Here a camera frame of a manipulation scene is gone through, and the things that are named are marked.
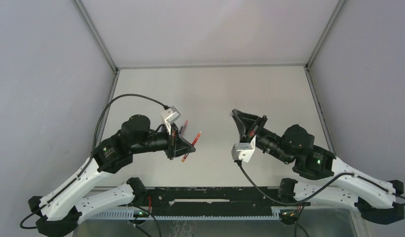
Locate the dark red gel pen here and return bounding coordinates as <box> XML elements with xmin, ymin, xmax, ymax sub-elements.
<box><xmin>182</xmin><ymin>131</ymin><xmax>202</xmax><ymax>162</ymax></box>

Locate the white cable tray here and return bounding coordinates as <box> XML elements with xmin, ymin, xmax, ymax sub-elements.
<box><xmin>89</xmin><ymin>208</ymin><xmax>281</xmax><ymax>221</ymax></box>

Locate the aluminium frame left post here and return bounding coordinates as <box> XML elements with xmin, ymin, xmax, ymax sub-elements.
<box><xmin>71</xmin><ymin>0</ymin><xmax>120</xmax><ymax>131</ymax></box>

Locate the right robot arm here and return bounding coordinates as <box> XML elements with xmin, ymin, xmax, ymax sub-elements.
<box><xmin>230</xmin><ymin>109</ymin><xmax>405</xmax><ymax>225</ymax></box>

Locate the aluminium frame back rail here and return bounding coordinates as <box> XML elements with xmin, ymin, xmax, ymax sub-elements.
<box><xmin>117</xmin><ymin>63</ymin><xmax>307</xmax><ymax>71</ymax></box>

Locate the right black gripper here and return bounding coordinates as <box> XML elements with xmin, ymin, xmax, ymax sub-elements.
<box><xmin>232</xmin><ymin>109</ymin><xmax>293</xmax><ymax>165</ymax></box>

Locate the aluminium frame right post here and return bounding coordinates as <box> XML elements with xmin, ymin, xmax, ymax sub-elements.
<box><xmin>303</xmin><ymin>0</ymin><xmax>348</xmax><ymax>154</ymax></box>

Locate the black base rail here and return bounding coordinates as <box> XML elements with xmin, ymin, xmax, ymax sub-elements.
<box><xmin>140</xmin><ymin>187</ymin><xmax>297</xmax><ymax>217</ymax></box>

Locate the pink gel pen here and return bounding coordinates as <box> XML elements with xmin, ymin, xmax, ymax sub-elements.
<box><xmin>181</xmin><ymin>120</ymin><xmax>188</xmax><ymax>132</ymax></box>

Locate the left camera cable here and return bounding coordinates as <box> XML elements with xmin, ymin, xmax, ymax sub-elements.
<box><xmin>19</xmin><ymin>94</ymin><xmax>170</xmax><ymax>230</ymax></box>

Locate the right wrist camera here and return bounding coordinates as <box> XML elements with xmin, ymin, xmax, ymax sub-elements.
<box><xmin>231</xmin><ymin>136</ymin><xmax>257</xmax><ymax>163</ymax></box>

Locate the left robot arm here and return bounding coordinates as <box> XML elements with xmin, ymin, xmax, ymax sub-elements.
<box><xmin>28</xmin><ymin>115</ymin><xmax>196</xmax><ymax>237</ymax></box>

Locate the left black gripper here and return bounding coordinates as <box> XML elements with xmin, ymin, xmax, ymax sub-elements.
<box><xmin>132</xmin><ymin>122</ymin><xmax>195</xmax><ymax>160</ymax></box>

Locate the aluminium frame post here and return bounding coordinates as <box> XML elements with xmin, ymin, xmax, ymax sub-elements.
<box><xmin>303</xmin><ymin>0</ymin><xmax>348</xmax><ymax>154</ymax></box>
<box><xmin>71</xmin><ymin>0</ymin><xmax>120</xmax><ymax>131</ymax></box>

